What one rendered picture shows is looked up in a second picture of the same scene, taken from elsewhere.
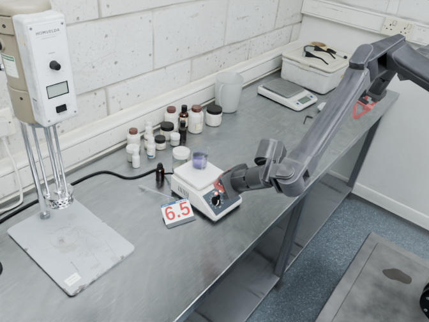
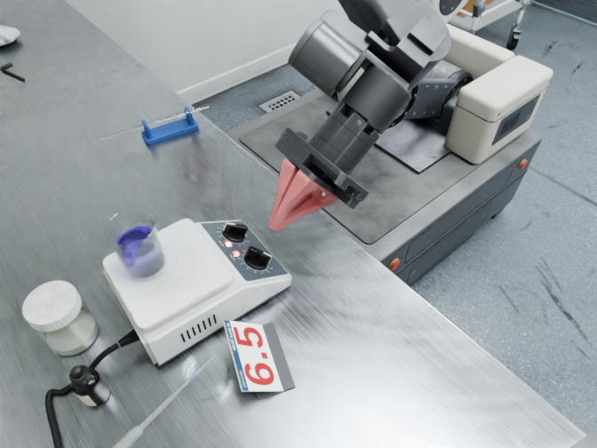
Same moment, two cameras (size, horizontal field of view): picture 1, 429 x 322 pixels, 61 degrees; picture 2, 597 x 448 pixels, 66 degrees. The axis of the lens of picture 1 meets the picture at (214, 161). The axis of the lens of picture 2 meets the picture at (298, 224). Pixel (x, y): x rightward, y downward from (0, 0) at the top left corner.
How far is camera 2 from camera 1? 0.79 m
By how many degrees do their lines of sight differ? 55
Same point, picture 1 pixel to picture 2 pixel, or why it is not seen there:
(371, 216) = not seen: hidden behind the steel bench
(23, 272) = not seen: outside the picture
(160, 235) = (314, 408)
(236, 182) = (355, 154)
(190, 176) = (180, 289)
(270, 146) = (335, 34)
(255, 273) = not seen: hidden behind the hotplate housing
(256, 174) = (394, 90)
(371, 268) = (278, 162)
